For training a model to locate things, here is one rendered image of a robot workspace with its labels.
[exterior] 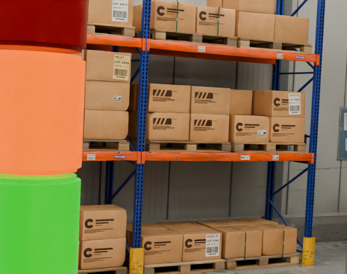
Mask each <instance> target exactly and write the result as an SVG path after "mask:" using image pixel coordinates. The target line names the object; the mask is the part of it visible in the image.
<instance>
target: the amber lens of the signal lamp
mask: <svg viewBox="0 0 347 274"><path fill-rule="evenodd" d="M85 66H86V61H84V60H82V59H81V56H79V55H73V54H65V53H54V52H40V51H22V50H7V49H0V174H8V175H63V174H68V173H74V172H77V169H79V168H81V164H82V149H83V122H84V94H85Z"/></svg>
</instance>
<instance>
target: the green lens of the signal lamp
mask: <svg viewBox="0 0 347 274"><path fill-rule="evenodd" d="M80 191H81V179H80V178H78V177H77V175H76V174H75V173H68V174H63V175H8V174H0V274H78V246H79V219H80Z"/></svg>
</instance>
